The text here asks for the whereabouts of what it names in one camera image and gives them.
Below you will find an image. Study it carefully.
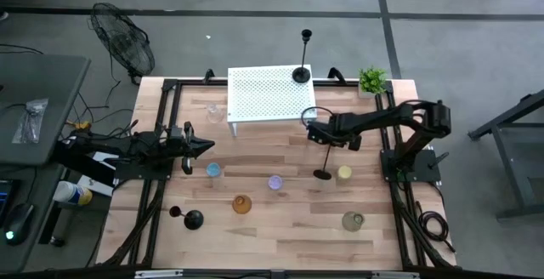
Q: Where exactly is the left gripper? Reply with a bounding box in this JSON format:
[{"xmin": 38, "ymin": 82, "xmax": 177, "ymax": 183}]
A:
[{"xmin": 169, "ymin": 121, "xmax": 216, "ymax": 176}]

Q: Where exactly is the blue candle jar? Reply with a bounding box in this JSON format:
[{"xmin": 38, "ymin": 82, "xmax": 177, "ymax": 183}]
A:
[{"xmin": 205, "ymin": 162, "xmax": 223, "ymax": 179}]

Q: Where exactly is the medium black candlestick holder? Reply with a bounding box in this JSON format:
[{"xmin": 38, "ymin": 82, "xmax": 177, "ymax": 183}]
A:
[{"xmin": 313, "ymin": 142, "xmax": 335, "ymax": 181}]

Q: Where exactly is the yellow candle jar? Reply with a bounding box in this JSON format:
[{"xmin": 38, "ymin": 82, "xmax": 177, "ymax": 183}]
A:
[{"xmin": 337, "ymin": 164, "xmax": 354, "ymax": 185}]

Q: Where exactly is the amber ribbed glass candle holder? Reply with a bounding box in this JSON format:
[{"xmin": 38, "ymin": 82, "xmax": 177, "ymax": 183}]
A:
[{"xmin": 231, "ymin": 193, "xmax": 253, "ymax": 215}]

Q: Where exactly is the short black candlestick holder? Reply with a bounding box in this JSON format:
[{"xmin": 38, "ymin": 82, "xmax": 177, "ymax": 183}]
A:
[{"xmin": 168, "ymin": 205, "xmax": 205, "ymax": 231}]

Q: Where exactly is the smoky grey glass candle holder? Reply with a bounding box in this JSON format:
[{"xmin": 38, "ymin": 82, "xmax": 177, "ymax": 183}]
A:
[{"xmin": 341, "ymin": 209, "xmax": 366, "ymax": 233}]

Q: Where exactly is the purple candle jar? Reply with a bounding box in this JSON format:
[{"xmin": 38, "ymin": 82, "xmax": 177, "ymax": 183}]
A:
[{"xmin": 267, "ymin": 174, "xmax": 285, "ymax": 191}]

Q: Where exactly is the tall black candlestick holder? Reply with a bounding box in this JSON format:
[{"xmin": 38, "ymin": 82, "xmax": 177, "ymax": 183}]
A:
[{"xmin": 292, "ymin": 28, "xmax": 314, "ymax": 84}]

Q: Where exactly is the white perforated shelf riser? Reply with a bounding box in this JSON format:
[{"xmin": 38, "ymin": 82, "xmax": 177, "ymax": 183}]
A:
[{"xmin": 226, "ymin": 64, "xmax": 319, "ymax": 138}]

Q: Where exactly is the green plant in white pot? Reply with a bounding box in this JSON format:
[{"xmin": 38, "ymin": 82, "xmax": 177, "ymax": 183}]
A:
[{"xmin": 357, "ymin": 65, "xmax": 390, "ymax": 100}]

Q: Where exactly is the white paper sheet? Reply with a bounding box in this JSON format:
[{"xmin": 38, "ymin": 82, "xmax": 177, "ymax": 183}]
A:
[
  {"xmin": 92, "ymin": 150, "xmax": 123, "ymax": 164},
  {"xmin": 77, "ymin": 174, "xmax": 116, "ymax": 198}
]

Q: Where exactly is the yellow power plug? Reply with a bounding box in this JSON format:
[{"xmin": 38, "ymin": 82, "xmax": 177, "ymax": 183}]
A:
[{"xmin": 67, "ymin": 118, "xmax": 94, "ymax": 134}]

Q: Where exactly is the black rectangular box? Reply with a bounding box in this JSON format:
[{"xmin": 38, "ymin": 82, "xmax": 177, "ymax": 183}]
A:
[{"xmin": 51, "ymin": 151, "xmax": 119, "ymax": 187}]

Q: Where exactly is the black floor fan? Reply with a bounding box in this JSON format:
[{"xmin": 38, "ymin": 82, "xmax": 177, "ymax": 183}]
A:
[{"xmin": 88, "ymin": 1, "xmax": 156, "ymax": 85}]

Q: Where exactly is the white yellow wipes canister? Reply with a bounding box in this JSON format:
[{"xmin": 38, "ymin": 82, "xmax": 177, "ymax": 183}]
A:
[{"xmin": 53, "ymin": 179, "xmax": 94, "ymax": 207}]

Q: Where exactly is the grey side desk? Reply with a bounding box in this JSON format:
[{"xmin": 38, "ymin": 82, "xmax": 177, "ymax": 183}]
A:
[{"xmin": 0, "ymin": 52, "xmax": 93, "ymax": 168}]

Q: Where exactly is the grey desk top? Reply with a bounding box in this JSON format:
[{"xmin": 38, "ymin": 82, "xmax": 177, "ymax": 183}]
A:
[{"xmin": 0, "ymin": 162, "xmax": 65, "ymax": 274}]

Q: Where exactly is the black desk leg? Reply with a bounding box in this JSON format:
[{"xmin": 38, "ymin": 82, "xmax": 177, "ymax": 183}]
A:
[{"xmin": 37, "ymin": 204, "xmax": 80, "ymax": 248}]

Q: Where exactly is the clear plastic bag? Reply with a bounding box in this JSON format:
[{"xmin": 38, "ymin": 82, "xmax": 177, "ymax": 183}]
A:
[{"xmin": 11, "ymin": 98, "xmax": 50, "ymax": 145}]

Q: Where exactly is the dark metal stand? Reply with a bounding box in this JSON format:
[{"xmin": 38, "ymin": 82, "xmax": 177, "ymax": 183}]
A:
[{"xmin": 467, "ymin": 88, "xmax": 544, "ymax": 220}]

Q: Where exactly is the black computer mouse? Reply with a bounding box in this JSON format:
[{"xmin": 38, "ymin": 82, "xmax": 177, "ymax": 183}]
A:
[{"xmin": 2, "ymin": 202, "xmax": 36, "ymax": 247}]

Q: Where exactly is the laptop screen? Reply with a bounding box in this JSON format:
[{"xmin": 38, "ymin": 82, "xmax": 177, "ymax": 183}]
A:
[{"xmin": 0, "ymin": 179, "xmax": 14, "ymax": 228}]

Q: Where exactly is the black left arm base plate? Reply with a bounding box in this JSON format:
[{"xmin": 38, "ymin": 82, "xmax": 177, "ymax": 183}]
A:
[{"xmin": 113, "ymin": 155, "xmax": 176, "ymax": 182}]

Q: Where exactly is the black floor cable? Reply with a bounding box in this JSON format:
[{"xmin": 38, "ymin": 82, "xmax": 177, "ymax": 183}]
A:
[{"xmin": 62, "ymin": 43, "xmax": 149, "ymax": 143}]

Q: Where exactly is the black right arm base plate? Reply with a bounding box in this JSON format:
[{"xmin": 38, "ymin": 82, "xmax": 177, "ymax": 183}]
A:
[{"xmin": 379, "ymin": 147, "xmax": 450, "ymax": 183}]

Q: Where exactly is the silver bracket plate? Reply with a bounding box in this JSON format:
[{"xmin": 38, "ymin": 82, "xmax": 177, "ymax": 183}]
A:
[
  {"xmin": 371, "ymin": 270, "xmax": 421, "ymax": 279},
  {"xmin": 134, "ymin": 269, "xmax": 184, "ymax": 279}
]

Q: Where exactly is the coiled black cable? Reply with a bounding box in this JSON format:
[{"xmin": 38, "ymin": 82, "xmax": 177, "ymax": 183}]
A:
[{"xmin": 414, "ymin": 200, "xmax": 456, "ymax": 254}]

